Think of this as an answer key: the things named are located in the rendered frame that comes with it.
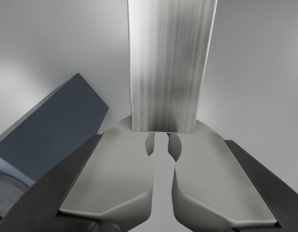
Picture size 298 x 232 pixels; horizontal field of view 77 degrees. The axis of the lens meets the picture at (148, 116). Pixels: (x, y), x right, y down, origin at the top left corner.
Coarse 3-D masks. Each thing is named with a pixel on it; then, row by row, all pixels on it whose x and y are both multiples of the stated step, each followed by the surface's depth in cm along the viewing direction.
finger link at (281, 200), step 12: (228, 144) 8; (240, 156) 8; (252, 168) 7; (264, 168) 7; (252, 180) 6; (264, 180) 7; (276, 180) 7; (264, 192) 6; (276, 192) 6; (288, 192) 6; (276, 204) 6; (288, 204) 6; (276, 216) 5; (288, 216) 5; (240, 228) 5; (252, 228) 5; (264, 228) 5; (276, 228) 5; (288, 228) 5
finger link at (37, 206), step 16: (96, 144) 8; (64, 160) 7; (80, 160) 7; (48, 176) 6; (64, 176) 6; (32, 192) 6; (48, 192) 6; (64, 192) 6; (16, 208) 5; (32, 208) 5; (48, 208) 5; (0, 224) 5; (16, 224) 5; (32, 224) 5; (48, 224) 5; (64, 224) 5; (80, 224) 5; (96, 224) 5
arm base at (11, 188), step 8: (0, 176) 50; (8, 176) 50; (0, 184) 48; (8, 184) 49; (16, 184) 50; (24, 184) 52; (0, 192) 48; (8, 192) 48; (16, 192) 50; (0, 200) 47; (8, 200) 48; (16, 200) 49; (0, 208) 46; (8, 208) 48; (0, 216) 46
